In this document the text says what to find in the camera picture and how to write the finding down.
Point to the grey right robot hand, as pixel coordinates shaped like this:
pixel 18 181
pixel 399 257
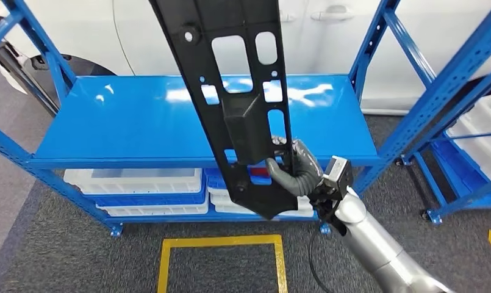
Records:
pixel 306 174

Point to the long black plastic part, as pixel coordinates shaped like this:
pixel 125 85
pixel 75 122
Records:
pixel 237 121

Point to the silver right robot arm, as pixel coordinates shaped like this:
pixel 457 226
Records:
pixel 374 246

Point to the blue metal shelf rack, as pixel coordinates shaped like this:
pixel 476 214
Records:
pixel 148 121
pixel 455 170

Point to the small red item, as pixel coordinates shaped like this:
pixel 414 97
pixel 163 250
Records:
pixel 259 172

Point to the white plastic tray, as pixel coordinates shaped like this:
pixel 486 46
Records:
pixel 156 210
pixel 148 187
pixel 221 202

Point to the yellow floor tape square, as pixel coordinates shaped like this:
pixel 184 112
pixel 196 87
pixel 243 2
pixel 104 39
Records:
pixel 221 241

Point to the white car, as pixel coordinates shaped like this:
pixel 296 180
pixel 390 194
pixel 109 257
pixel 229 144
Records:
pixel 330 48

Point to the white plastic bin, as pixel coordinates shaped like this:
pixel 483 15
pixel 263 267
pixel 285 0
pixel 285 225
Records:
pixel 483 137

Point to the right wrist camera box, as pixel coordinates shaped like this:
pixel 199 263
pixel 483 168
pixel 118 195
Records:
pixel 338 172

